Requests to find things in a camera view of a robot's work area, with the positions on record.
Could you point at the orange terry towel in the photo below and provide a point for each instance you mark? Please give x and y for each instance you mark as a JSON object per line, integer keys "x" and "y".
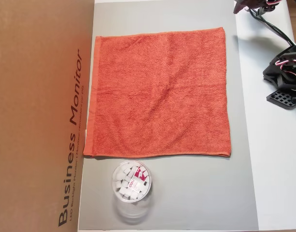
{"x": 159, "y": 94}

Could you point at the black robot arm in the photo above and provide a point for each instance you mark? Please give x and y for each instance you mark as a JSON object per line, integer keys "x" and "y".
{"x": 286, "y": 72}

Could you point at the clear plastic jar with erasers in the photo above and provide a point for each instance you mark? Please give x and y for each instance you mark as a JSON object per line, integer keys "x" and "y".
{"x": 131, "y": 183}

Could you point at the grey desk mat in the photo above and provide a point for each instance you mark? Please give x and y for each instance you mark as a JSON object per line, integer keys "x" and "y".
{"x": 198, "y": 181}

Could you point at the brown cardboard monitor box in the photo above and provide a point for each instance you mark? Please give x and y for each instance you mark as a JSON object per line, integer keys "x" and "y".
{"x": 29, "y": 120}

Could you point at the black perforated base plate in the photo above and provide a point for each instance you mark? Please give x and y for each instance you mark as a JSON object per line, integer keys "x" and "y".
{"x": 281, "y": 99}

